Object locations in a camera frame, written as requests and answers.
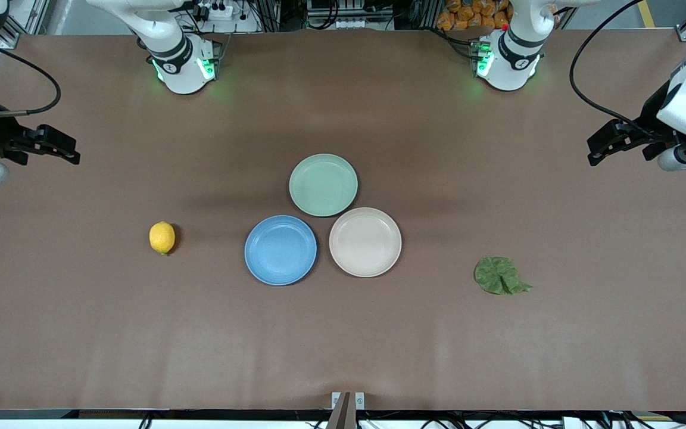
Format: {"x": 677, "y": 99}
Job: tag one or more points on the yellow lemon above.
{"x": 162, "y": 238}

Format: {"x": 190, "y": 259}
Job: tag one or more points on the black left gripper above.
{"x": 653, "y": 115}

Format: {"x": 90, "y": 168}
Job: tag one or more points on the light green plate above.
{"x": 323, "y": 185}

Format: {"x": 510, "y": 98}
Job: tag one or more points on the pale pink plate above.
{"x": 365, "y": 242}

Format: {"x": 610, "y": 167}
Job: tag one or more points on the green lettuce leaf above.
{"x": 498, "y": 275}

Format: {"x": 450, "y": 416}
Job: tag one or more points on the white power strip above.
{"x": 218, "y": 10}

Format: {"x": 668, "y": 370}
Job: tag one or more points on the brown camera mount bar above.
{"x": 342, "y": 414}

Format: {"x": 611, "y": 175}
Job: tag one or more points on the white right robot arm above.
{"x": 179, "y": 65}

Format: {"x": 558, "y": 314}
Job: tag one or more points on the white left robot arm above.
{"x": 510, "y": 65}

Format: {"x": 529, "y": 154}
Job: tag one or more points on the blue plate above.
{"x": 280, "y": 250}

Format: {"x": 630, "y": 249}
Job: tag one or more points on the silver metal bracket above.
{"x": 335, "y": 400}

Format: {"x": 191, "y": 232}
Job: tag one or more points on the orange bag of items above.
{"x": 474, "y": 15}

